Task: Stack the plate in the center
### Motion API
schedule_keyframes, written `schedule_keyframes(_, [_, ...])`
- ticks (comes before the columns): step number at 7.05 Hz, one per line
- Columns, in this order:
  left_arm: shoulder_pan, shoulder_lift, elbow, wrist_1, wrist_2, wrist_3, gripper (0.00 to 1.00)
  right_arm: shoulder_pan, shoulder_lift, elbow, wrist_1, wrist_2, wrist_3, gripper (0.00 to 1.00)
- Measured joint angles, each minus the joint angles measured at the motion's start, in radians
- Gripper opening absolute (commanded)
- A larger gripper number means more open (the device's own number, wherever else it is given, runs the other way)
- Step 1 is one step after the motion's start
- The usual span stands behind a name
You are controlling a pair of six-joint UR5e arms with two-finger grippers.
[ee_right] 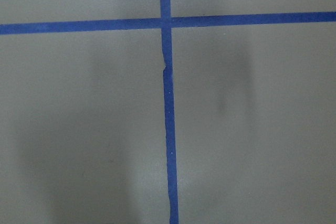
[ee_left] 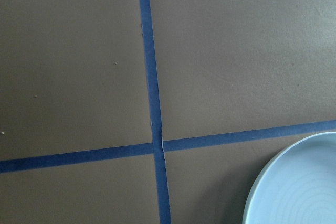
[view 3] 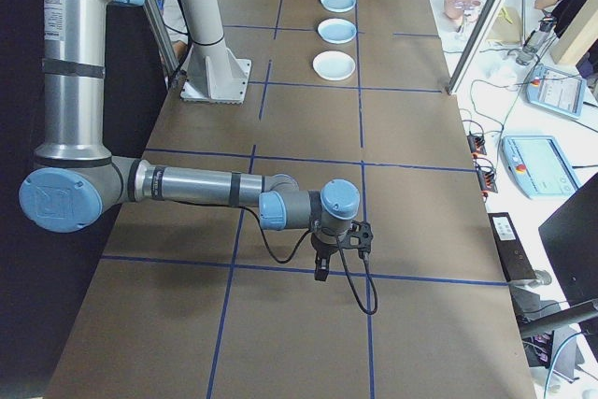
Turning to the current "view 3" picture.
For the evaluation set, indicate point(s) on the black orange connector block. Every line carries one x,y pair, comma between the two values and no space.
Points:
487,181
476,144

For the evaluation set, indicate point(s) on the light blue round plate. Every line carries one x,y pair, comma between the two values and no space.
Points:
338,1
337,31

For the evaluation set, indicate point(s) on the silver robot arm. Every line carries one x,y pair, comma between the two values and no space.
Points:
75,67

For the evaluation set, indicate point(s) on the pink mannequin head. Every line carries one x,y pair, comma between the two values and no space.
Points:
455,4

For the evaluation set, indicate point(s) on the blue grey teach pendant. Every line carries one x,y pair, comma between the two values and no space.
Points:
537,165
556,90

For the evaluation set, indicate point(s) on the beige cardboard wedge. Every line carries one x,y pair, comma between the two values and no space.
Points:
507,25

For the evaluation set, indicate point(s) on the aluminium frame bar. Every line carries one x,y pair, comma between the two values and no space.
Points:
161,39

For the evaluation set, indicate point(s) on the white round plate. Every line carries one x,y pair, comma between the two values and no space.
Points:
333,66

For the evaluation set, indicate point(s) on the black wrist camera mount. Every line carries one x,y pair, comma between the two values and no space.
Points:
360,235

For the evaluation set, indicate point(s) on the aluminium post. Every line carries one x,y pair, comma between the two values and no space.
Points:
486,20

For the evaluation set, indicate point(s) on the clear bottle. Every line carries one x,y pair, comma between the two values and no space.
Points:
532,44

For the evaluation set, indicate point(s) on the black frame cover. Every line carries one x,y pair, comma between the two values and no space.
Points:
18,324

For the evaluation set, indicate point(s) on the clear glass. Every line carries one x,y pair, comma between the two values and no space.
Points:
463,20

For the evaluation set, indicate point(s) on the tan cardboard panel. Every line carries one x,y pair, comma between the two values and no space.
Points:
567,48

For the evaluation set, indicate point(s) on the black monitor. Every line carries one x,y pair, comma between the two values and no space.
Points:
574,240

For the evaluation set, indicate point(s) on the black support tube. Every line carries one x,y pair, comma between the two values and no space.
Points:
560,317

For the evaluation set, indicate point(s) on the white pedestal column with base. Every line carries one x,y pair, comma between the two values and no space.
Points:
205,6

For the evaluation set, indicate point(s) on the black box with white label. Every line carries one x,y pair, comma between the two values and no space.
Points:
514,254

